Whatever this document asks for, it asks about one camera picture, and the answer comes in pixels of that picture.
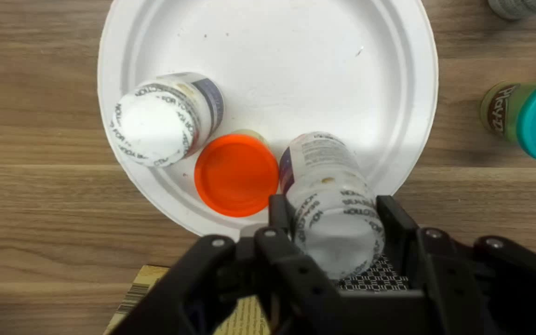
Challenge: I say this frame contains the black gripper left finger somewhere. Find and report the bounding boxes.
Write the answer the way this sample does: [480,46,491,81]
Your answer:
[268,193,294,236]

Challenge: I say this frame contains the white bottle dark label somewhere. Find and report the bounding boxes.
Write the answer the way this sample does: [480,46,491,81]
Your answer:
[279,131,385,280]

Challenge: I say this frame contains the yellow cardboard box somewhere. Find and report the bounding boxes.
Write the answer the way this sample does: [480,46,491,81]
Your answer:
[102,264,283,335]

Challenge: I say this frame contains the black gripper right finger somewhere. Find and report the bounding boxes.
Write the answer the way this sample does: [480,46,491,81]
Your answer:
[376,195,419,273]

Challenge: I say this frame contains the small orange lid jar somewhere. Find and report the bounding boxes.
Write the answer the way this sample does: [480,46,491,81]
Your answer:
[194,131,279,217]

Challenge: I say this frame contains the white pill bottle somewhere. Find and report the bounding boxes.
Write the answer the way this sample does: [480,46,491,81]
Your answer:
[110,72,223,167]

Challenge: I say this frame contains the white paper plate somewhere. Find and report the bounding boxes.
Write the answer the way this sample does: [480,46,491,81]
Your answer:
[95,0,441,239]

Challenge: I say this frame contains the teal lid green jar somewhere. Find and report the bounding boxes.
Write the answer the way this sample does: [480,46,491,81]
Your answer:
[478,81,536,159]

